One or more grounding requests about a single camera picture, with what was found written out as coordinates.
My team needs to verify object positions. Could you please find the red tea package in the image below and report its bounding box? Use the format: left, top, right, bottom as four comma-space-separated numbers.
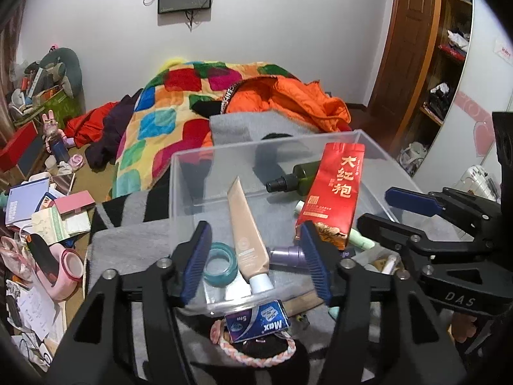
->
296, 142, 365, 250

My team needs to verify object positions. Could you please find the pink white braided bracelet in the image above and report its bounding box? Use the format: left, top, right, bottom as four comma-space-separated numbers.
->
209, 319, 298, 369

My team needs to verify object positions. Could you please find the dark green spray bottle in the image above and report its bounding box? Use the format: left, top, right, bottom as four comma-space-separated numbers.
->
265, 161, 320, 196

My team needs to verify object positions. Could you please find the teal round jar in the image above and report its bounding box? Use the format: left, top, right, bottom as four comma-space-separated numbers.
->
204, 243, 238, 288

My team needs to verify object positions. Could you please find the blue max card pack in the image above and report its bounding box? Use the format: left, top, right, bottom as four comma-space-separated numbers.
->
225, 301, 290, 342

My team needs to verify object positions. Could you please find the purple cosmetic bottle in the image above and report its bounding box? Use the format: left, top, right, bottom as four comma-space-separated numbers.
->
269, 246, 308, 270

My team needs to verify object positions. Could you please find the beige cosmetic tube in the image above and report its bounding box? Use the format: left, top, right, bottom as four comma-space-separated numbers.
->
227, 176, 274, 294

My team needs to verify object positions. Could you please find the clear plastic storage box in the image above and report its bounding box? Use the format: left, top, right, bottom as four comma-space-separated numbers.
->
168, 129, 426, 317

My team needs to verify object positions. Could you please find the mint green bottle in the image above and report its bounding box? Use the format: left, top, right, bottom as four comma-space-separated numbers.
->
294, 201, 376, 250

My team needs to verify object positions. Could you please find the person's hand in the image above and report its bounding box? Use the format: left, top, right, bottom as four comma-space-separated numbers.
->
450, 312, 483, 343

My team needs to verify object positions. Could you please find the pink small box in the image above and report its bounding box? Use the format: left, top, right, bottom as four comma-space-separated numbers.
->
54, 190, 96, 216

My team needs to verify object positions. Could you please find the wooden door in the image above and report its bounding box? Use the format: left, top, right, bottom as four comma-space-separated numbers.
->
369, 0, 442, 154

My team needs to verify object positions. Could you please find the blue notebook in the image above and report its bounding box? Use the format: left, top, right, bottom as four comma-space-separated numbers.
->
5, 178, 50, 226

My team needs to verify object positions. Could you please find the grey black blanket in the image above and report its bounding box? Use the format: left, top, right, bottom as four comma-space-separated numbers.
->
85, 109, 462, 385

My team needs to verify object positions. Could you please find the dark purple garment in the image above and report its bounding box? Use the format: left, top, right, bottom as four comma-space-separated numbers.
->
85, 89, 142, 170

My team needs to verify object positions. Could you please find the pink bunny figurine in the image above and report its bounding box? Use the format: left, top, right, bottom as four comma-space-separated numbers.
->
42, 109, 70, 163

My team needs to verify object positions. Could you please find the orange down jacket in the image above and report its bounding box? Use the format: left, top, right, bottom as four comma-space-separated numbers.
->
221, 75, 351, 133

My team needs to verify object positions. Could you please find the red flat box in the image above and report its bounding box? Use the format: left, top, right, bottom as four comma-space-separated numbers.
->
0, 122, 38, 172

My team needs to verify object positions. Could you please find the red garment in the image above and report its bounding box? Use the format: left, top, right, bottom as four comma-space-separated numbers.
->
64, 102, 118, 148

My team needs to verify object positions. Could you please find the colourful patchwork quilt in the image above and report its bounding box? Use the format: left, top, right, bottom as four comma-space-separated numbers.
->
110, 59, 291, 199

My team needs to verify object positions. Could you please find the green cardboard box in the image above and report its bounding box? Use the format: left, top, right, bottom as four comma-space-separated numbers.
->
13, 90, 83, 130

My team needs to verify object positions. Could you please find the green neck pillow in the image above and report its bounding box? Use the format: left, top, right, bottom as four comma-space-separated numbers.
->
39, 48, 82, 98

